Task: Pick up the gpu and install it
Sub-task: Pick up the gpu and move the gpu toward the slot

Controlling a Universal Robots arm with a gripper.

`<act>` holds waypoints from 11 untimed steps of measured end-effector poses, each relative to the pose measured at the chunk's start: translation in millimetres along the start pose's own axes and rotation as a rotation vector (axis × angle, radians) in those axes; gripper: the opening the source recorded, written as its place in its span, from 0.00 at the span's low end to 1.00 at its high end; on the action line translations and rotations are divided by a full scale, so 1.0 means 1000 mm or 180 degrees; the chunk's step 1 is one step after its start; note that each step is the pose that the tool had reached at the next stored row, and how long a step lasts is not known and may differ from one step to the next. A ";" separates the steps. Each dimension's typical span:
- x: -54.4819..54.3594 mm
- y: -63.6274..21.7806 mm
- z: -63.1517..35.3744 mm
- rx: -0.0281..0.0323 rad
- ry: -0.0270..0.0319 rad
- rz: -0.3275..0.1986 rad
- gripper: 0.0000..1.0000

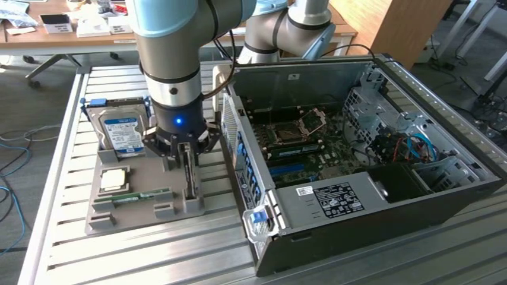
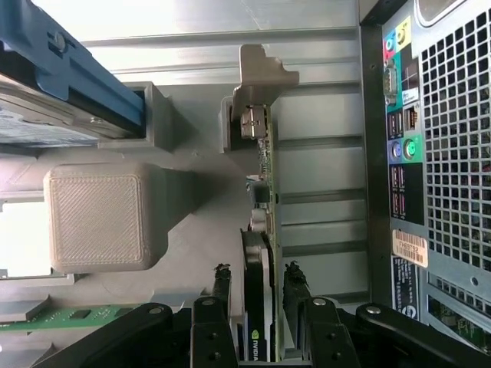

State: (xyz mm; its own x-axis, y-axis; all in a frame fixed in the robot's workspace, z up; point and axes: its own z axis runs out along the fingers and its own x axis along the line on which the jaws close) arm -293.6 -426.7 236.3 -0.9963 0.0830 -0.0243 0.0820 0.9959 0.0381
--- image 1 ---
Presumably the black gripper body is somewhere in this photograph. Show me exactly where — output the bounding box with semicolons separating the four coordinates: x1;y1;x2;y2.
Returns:
152;99;208;143

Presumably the green graphics card black fan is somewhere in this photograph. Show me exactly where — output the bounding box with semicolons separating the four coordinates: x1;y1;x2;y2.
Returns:
180;141;201;200

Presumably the hard disk with blue carrier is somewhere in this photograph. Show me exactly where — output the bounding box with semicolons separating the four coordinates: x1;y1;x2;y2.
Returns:
80;95;153;158

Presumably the silver CPU chip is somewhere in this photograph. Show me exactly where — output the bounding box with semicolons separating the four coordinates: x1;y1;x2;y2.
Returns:
99;169;128;191

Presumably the green RAM stick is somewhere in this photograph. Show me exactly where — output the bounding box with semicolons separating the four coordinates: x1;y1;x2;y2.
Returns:
95;187;172;203
269;144;323;159

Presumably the CPU socket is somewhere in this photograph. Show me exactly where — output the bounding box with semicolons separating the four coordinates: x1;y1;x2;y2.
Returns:
272;121;307;144

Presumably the blue expansion slot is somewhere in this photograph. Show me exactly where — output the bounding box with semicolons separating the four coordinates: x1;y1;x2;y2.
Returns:
268;164;307;176

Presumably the silver socket cover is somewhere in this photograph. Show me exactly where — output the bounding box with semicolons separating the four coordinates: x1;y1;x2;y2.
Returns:
297;107;328;131

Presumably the grey parts rack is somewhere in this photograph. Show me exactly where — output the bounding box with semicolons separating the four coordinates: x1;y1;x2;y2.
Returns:
85;141;208;236

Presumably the green motherboard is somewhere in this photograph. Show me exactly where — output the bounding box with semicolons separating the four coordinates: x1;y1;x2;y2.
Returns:
239;102;375;189

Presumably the white cardboard box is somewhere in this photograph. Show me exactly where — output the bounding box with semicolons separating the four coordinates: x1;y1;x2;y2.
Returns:
107;16;133;35
75;17;111;39

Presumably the silver power supply unit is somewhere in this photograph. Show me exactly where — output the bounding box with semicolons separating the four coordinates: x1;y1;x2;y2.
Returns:
273;172;392;237

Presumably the perforated silver drive cage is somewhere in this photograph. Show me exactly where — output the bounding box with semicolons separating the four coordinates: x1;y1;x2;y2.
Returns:
341;86;396;131

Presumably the white box with black inside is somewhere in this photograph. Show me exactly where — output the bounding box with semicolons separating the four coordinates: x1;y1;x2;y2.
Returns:
39;14;75;34

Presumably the beige paper note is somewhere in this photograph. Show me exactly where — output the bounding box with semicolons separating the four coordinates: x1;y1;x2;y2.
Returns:
5;26;37;36

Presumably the black open PC case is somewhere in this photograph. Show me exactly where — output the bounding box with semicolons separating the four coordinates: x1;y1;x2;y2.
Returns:
212;53;507;278

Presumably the clear plastic bag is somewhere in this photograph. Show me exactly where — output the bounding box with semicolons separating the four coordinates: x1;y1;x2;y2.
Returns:
0;8;29;27

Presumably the silver disk bay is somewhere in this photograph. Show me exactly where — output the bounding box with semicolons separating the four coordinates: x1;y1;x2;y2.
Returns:
411;154;483;194

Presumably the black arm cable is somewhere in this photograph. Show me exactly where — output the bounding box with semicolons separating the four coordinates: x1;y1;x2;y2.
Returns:
204;0;241;66

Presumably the grey floor cable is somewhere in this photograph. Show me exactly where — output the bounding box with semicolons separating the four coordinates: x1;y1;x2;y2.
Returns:
0;123;63;143

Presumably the blue floor cable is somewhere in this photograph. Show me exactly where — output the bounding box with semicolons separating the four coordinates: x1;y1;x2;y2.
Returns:
0;142;32;258

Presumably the black wire bundle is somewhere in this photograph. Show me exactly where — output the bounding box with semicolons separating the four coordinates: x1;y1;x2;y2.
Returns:
369;133;408;166

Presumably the blue data wire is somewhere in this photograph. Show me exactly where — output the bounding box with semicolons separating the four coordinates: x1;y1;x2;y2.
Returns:
407;134;440;163

